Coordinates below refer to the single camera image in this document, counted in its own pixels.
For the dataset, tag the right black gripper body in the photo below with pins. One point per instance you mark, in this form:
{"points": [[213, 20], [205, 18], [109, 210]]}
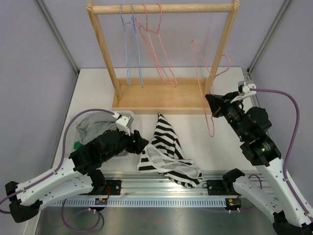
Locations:
{"points": [[231, 110]]}

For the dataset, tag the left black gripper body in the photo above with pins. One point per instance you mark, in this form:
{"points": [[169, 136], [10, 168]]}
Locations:
{"points": [[125, 143]]}

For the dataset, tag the black white striped tank top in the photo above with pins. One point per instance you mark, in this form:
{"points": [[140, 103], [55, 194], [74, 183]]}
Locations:
{"points": [[163, 155]]}

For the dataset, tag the grey tank top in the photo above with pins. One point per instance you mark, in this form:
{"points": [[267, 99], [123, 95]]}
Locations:
{"points": [[95, 125]]}

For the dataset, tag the green tank top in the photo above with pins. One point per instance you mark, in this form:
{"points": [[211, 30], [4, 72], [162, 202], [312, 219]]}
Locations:
{"points": [[76, 145]]}

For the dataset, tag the light blue wire hanger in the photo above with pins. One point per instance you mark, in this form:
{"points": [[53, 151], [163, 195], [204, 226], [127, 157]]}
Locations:
{"points": [[127, 53]]}

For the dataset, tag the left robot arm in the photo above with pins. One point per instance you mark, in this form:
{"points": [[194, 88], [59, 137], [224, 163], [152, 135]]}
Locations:
{"points": [[78, 174]]}

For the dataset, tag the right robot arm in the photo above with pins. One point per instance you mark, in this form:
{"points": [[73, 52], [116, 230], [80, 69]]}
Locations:
{"points": [[287, 210]]}

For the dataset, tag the white plastic basket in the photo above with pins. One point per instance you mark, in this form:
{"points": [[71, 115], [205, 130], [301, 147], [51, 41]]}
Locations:
{"points": [[72, 135]]}

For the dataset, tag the wooden clothes rack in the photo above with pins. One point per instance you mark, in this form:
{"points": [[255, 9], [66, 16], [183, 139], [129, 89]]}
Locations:
{"points": [[155, 97]]}

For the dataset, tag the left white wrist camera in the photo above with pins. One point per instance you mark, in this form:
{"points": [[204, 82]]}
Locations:
{"points": [[124, 121]]}

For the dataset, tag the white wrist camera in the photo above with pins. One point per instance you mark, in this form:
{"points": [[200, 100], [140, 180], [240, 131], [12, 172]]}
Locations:
{"points": [[245, 90], [124, 121]]}

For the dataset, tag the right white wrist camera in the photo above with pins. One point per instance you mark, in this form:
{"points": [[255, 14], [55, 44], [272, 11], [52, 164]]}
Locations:
{"points": [[245, 90]]}

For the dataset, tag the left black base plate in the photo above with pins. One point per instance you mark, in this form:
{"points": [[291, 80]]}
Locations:
{"points": [[112, 186]]}

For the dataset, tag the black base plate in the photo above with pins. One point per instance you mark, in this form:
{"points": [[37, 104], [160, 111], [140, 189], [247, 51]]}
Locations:
{"points": [[217, 187], [112, 186]]}

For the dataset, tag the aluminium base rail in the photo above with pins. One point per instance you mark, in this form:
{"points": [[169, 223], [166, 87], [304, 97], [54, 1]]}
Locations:
{"points": [[153, 185]]}

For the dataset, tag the white slotted cable duct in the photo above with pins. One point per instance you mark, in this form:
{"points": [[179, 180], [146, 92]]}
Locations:
{"points": [[145, 202]]}

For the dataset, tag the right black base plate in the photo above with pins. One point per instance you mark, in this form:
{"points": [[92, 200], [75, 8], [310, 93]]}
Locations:
{"points": [[217, 187]]}

